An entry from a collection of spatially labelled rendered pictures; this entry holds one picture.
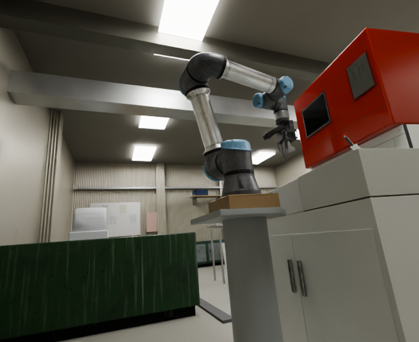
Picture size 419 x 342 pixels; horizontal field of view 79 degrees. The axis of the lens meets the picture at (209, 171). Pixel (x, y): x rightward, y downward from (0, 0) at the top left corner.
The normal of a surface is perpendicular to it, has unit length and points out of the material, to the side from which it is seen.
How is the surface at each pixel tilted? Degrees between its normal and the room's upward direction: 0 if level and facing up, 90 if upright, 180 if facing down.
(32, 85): 90
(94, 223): 80
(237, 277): 90
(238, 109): 90
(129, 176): 90
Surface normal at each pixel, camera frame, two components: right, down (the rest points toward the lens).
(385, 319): -0.98, 0.03
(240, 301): -0.59, -0.16
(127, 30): 0.34, -0.27
